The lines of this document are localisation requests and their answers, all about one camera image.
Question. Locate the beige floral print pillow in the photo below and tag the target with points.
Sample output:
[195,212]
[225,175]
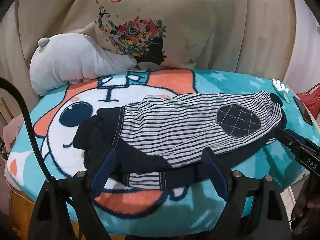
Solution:
[166,33]

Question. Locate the operator right hand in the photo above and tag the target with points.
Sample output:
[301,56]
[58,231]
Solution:
[307,203]

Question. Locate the teal cartoon fleece blanket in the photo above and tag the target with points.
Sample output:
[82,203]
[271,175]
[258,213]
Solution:
[129,211]

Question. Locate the black smartphone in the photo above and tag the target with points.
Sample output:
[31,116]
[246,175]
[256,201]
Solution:
[304,112]

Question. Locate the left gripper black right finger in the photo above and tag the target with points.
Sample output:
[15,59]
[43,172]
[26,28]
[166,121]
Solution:
[254,208]

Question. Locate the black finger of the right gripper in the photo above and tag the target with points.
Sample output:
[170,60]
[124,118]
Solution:
[305,151]

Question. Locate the beige curtain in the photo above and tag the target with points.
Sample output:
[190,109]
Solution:
[256,38]

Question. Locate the striped navy toddler pants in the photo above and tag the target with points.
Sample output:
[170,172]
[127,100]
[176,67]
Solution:
[158,142]

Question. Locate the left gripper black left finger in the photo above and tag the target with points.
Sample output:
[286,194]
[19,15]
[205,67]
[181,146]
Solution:
[50,218]

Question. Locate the red bag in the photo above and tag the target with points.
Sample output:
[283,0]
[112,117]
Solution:
[311,99]

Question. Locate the white snowflake hair clip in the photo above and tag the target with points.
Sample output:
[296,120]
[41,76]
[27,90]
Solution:
[281,89]

